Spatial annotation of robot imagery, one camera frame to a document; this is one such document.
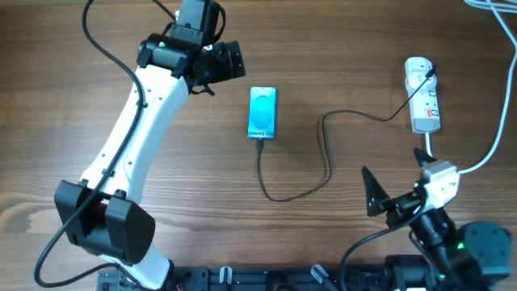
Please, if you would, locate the coiled white cable bundle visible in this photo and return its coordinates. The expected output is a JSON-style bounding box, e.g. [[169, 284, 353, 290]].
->
[[463, 0, 517, 15]]

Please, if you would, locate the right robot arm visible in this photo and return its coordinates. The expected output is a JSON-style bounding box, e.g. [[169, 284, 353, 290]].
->
[[361, 148, 511, 290]]

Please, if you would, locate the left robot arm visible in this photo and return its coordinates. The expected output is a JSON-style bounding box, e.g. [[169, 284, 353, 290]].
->
[[54, 1, 246, 290]]

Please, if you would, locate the white charger plug adapter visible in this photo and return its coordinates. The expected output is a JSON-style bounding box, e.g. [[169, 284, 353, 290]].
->
[[405, 67, 437, 95]]

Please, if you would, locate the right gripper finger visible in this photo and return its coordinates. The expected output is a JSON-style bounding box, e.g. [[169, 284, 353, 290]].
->
[[361, 167, 391, 217], [414, 147, 437, 167]]

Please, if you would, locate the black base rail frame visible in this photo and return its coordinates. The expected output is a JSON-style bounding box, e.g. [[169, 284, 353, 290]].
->
[[96, 264, 437, 291]]

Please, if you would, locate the Galaxy S25 smartphone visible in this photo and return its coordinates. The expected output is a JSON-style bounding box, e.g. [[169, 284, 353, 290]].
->
[[247, 86, 277, 139]]

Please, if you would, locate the white power strip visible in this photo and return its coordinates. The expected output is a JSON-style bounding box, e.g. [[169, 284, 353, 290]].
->
[[405, 57, 440, 134]]

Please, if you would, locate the white power strip cord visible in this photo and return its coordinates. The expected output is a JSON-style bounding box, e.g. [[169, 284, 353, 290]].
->
[[423, 0, 517, 175]]

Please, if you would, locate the black USB-C charging cable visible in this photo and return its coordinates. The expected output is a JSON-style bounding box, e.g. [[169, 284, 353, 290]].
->
[[256, 66, 437, 203]]

